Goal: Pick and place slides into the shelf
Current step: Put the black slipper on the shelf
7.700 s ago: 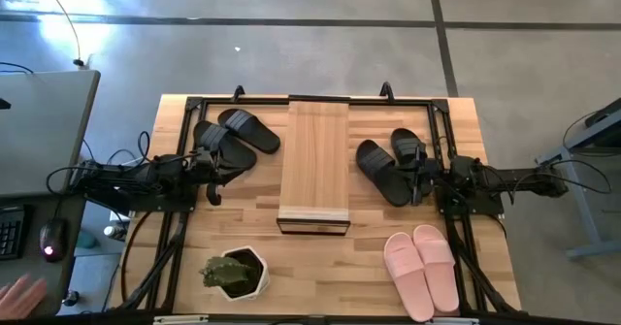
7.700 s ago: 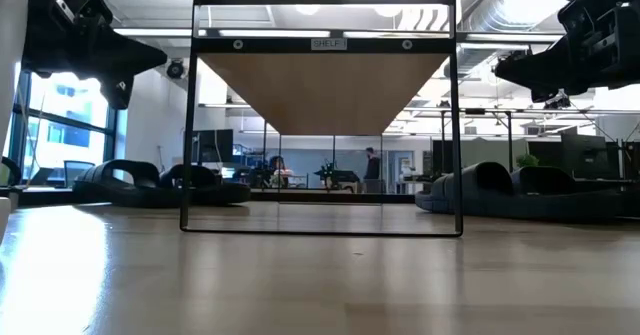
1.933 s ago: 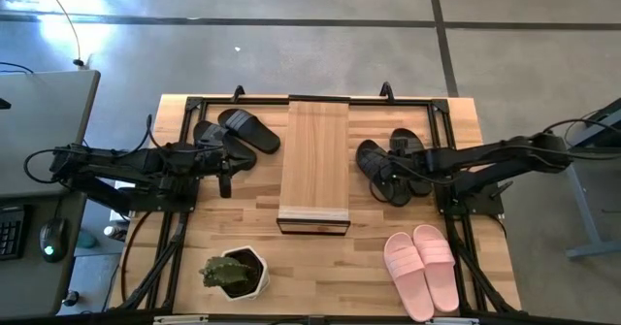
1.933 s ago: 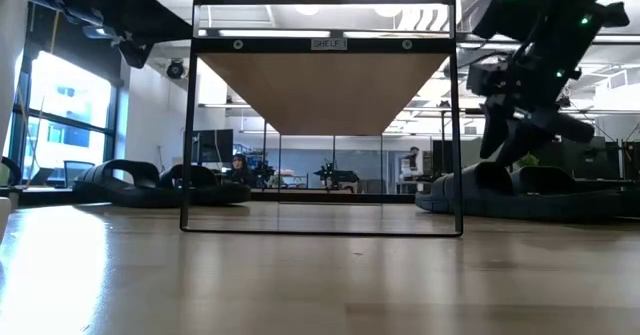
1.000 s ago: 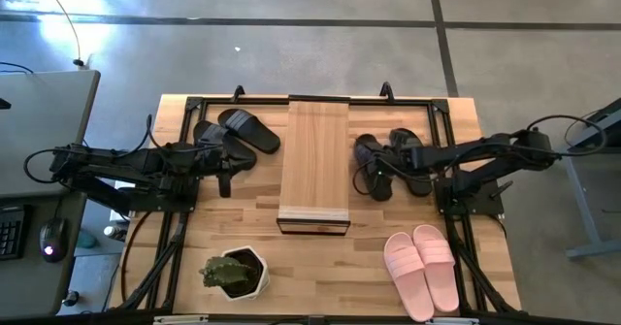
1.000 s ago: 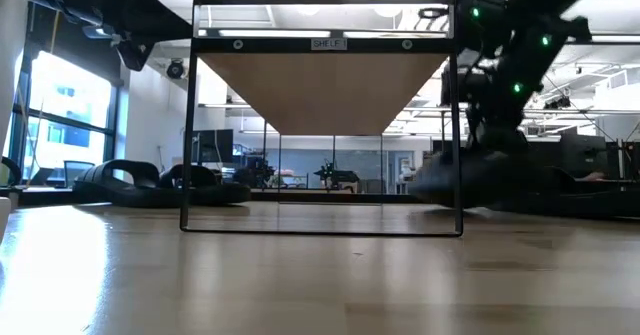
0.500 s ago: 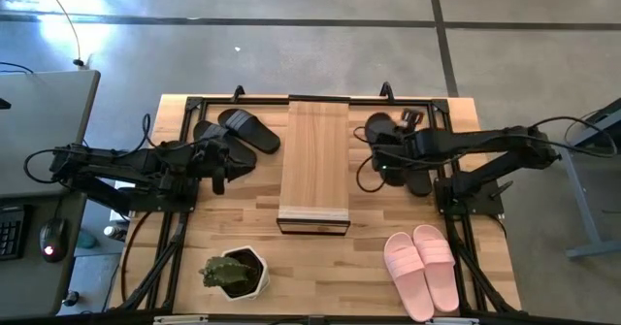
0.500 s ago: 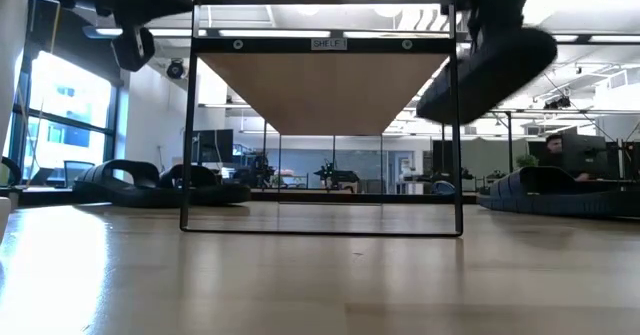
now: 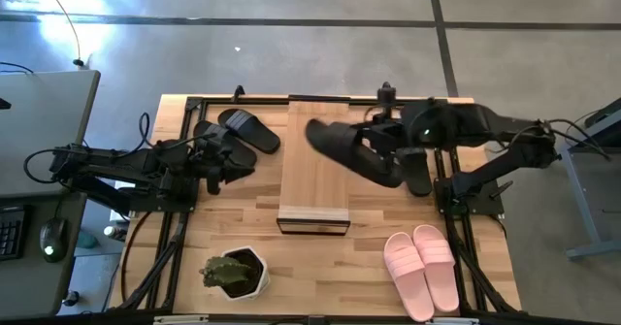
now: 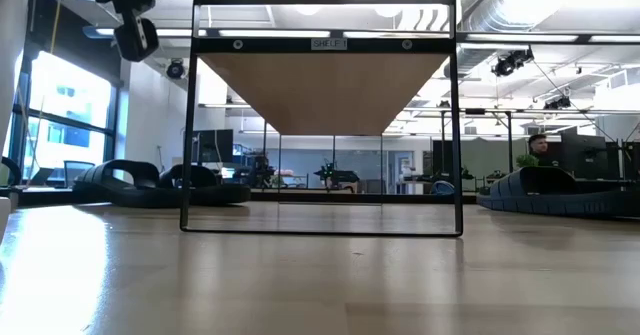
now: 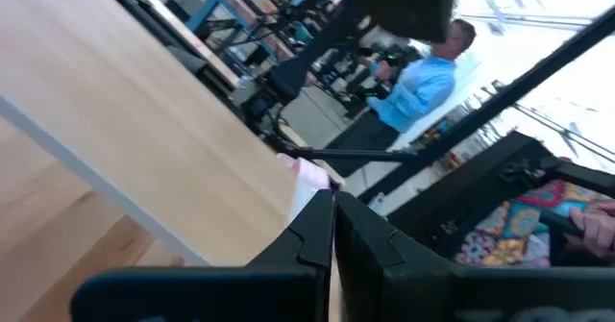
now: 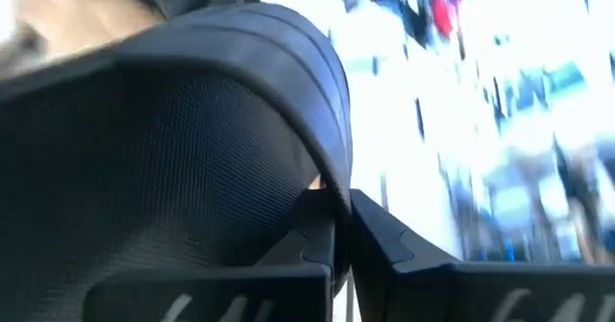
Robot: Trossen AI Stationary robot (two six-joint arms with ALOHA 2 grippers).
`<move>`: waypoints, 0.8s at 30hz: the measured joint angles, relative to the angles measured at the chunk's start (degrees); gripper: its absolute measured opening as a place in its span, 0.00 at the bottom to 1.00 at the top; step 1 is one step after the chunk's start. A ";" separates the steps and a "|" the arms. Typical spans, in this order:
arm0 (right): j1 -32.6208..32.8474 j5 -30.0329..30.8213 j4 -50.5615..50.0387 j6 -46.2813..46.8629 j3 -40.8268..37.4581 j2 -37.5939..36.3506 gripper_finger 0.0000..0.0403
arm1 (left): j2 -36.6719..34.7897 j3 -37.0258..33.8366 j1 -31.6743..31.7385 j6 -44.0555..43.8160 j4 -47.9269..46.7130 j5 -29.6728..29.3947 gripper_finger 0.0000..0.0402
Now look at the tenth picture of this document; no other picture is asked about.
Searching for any black frame wooden shelf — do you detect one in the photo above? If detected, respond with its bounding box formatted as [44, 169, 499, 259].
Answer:
[179, 0, 464, 239]

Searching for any white shelf label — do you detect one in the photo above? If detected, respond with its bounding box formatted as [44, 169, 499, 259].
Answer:
[310, 37, 349, 52]

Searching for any black computer monitor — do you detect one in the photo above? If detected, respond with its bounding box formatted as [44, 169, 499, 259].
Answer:
[192, 129, 235, 165]
[558, 133, 609, 181]

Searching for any dark laptop screen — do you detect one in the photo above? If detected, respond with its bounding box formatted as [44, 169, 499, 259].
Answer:
[63, 160, 97, 189]

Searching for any blue chair back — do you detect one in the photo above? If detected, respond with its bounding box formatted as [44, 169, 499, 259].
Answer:
[430, 179, 456, 197]

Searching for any black ceiling spotlight cluster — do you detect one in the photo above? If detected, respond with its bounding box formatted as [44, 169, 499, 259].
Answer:
[491, 48, 536, 78]
[543, 96, 573, 111]

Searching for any person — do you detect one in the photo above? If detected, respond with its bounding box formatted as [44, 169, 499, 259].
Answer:
[527, 133, 562, 169]

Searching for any round black ceiling camera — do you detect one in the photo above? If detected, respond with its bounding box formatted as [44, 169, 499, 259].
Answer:
[166, 58, 187, 81]

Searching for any black table edge rail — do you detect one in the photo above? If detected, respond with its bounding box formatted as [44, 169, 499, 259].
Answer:
[17, 187, 481, 209]

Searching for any silver ventilation duct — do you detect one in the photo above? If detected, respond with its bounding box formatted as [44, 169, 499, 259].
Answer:
[457, 0, 559, 76]

